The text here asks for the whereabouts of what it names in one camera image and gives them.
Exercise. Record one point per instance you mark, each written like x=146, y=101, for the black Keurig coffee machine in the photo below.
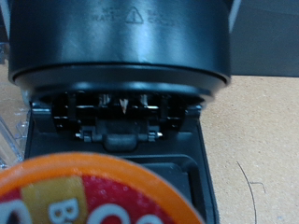
x=118, y=43

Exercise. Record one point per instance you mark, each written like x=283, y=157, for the orange-lidded coffee pod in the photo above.
x=93, y=193

